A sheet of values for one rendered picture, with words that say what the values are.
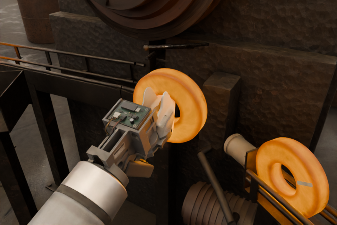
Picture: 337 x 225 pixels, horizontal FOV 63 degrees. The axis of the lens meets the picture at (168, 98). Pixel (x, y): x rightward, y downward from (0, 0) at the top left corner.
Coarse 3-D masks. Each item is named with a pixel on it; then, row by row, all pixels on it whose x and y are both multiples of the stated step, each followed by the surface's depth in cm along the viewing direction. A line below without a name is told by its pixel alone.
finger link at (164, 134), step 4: (172, 112) 51; (172, 116) 51; (168, 120) 50; (172, 120) 51; (168, 124) 49; (172, 124) 50; (156, 128) 49; (160, 128) 49; (164, 128) 48; (168, 128) 49; (172, 128) 49; (160, 132) 48; (164, 132) 48; (168, 132) 48; (160, 136) 47; (164, 136) 47; (168, 136) 48; (160, 140) 47; (164, 140) 48; (156, 144) 47; (160, 144) 47
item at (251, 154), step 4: (256, 148) 61; (248, 152) 60; (252, 152) 60; (256, 152) 61; (248, 156) 60; (252, 156) 61; (248, 160) 61; (252, 160) 61; (248, 164) 61; (252, 164) 62; (244, 168) 62; (248, 168) 62; (252, 168) 62; (244, 172) 62; (256, 172) 63; (244, 176) 62; (244, 180) 63; (244, 184) 63; (248, 184) 64; (244, 188) 64
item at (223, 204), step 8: (200, 152) 76; (208, 152) 78; (200, 160) 75; (208, 168) 73; (208, 176) 73; (216, 184) 71; (216, 192) 70; (224, 200) 67; (224, 208) 66; (232, 216) 64; (232, 224) 64
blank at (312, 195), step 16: (272, 144) 55; (288, 144) 52; (256, 160) 61; (272, 160) 56; (288, 160) 52; (304, 160) 49; (272, 176) 58; (304, 176) 49; (320, 176) 48; (288, 192) 56; (304, 192) 50; (320, 192) 48; (304, 208) 51; (320, 208) 49
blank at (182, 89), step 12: (156, 72) 52; (168, 72) 52; (180, 72) 52; (144, 84) 55; (156, 84) 53; (168, 84) 52; (180, 84) 50; (192, 84) 51; (180, 96) 51; (192, 96) 50; (180, 108) 53; (192, 108) 51; (204, 108) 52; (180, 120) 54; (192, 120) 52; (204, 120) 53; (180, 132) 55; (192, 132) 54
